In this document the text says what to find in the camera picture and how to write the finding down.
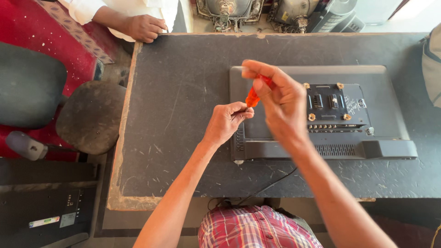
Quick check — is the person's right hand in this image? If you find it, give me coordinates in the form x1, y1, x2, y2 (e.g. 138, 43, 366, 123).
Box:
241, 59, 309, 153

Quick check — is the person's left hand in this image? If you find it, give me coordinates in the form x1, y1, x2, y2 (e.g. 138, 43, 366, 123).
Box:
203, 101, 255, 147

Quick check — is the orange handled screwdriver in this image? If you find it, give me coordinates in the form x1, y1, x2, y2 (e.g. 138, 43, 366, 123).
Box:
241, 74, 277, 113

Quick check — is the open tube television chassis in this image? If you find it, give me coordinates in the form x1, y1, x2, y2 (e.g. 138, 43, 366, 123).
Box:
196, 0, 265, 33
267, 0, 321, 34

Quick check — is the black flat television set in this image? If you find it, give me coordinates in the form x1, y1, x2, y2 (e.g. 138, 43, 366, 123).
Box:
229, 65, 418, 162

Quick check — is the grey television casing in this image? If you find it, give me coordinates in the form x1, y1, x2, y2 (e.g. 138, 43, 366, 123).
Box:
306, 0, 366, 34

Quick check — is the person's plaid shirt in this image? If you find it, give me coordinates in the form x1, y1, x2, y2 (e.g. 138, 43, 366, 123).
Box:
198, 205, 324, 248

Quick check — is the round dark stool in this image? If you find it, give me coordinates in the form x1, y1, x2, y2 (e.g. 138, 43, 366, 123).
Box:
55, 81, 127, 156

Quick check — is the grey bag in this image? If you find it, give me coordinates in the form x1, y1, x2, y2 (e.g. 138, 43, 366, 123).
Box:
420, 23, 441, 109

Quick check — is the black television with labels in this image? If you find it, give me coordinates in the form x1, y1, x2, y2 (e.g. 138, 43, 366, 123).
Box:
0, 158, 100, 248

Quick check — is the black power cable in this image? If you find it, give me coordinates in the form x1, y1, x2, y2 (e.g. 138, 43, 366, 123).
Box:
207, 167, 299, 211

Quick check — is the yellow cable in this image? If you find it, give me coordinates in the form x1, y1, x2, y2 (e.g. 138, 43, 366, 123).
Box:
430, 223, 441, 248

